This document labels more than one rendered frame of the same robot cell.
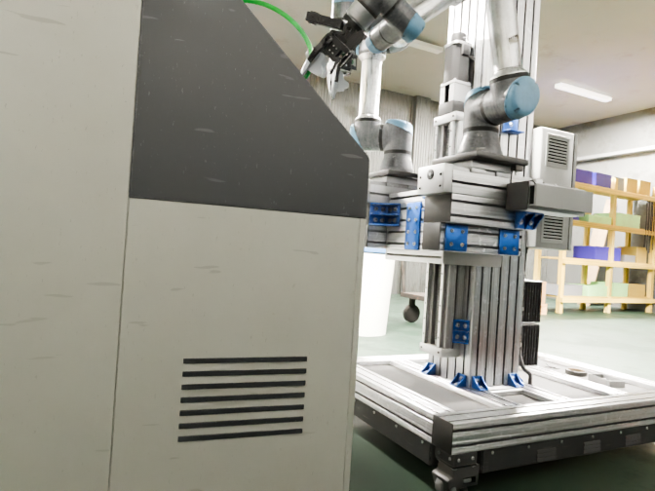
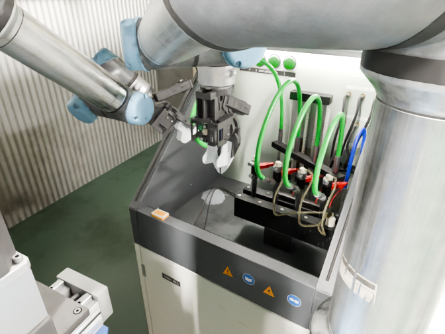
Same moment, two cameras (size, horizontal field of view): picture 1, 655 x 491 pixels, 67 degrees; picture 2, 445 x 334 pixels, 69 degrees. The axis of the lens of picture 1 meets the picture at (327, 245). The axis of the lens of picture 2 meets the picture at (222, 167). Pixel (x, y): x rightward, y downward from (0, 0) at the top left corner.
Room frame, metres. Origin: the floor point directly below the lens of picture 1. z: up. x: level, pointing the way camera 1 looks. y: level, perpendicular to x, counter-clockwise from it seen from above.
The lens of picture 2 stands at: (2.24, -0.40, 1.60)
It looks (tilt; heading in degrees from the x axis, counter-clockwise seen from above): 28 degrees down; 143
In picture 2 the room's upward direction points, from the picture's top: straight up
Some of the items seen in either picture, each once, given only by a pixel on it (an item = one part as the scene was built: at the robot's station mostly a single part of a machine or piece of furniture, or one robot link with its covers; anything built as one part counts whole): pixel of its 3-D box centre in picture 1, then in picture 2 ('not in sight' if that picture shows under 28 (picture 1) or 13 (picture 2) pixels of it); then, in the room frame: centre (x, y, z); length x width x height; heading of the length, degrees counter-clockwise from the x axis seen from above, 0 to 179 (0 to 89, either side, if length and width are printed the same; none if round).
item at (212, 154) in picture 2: (340, 85); (210, 156); (1.68, -0.01, 1.26); 0.06 x 0.03 x 0.09; 111
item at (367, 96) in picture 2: not in sight; (355, 124); (1.67, 0.60, 1.20); 0.13 x 0.03 x 0.31; 21
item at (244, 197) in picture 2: not in sight; (283, 222); (1.65, 0.31, 0.91); 0.34 x 0.10 x 0.15; 21
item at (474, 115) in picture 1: (482, 109); not in sight; (1.66, -0.49, 1.20); 0.13 x 0.12 x 0.14; 23
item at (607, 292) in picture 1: (598, 243); not in sight; (8.01, -4.36, 1.10); 2.47 x 0.64 x 2.20; 116
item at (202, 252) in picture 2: not in sight; (216, 259); (1.62, 0.05, 0.87); 0.62 x 0.04 x 0.16; 21
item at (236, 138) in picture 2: not in sight; (230, 138); (1.71, 0.02, 1.31); 0.05 x 0.02 x 0.09; 21
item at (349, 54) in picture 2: not in sight; (295, 49); (1.45, 0.52, 1.43); 0.54 x 0.03 x 0.02; 21
